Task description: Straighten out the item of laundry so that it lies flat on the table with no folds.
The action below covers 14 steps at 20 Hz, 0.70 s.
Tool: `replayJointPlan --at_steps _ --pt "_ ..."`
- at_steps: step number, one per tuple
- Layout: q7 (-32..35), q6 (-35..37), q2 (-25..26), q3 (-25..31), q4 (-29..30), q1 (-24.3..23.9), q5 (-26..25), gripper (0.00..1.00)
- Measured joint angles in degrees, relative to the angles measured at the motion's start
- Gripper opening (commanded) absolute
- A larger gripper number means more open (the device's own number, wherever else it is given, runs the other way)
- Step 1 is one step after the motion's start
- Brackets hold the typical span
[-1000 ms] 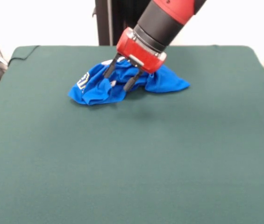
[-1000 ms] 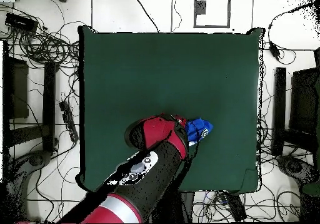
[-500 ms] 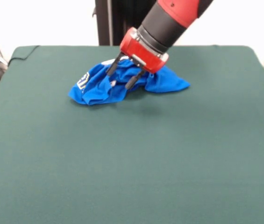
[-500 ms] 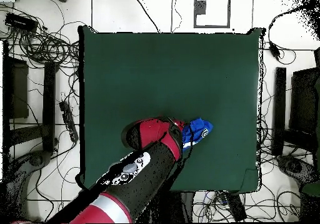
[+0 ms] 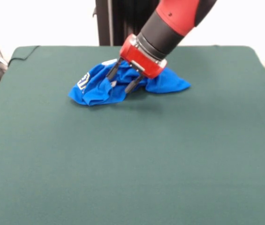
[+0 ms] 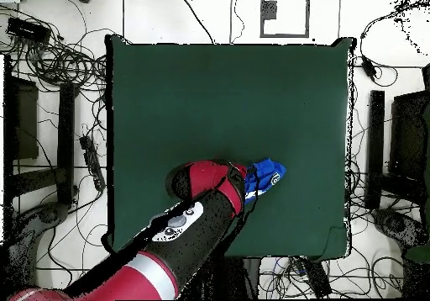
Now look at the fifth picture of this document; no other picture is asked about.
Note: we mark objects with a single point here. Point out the dark green table cloth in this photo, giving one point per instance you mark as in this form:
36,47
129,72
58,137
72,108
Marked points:
123,164

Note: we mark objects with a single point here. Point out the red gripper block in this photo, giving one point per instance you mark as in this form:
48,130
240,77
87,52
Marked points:
141,59

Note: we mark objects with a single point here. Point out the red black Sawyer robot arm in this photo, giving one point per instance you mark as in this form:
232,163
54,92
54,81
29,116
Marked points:
169,25

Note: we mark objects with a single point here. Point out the blue printed shirt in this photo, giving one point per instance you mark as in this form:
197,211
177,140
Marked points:
99,91

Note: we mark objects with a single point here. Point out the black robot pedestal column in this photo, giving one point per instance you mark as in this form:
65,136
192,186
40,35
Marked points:
118,23

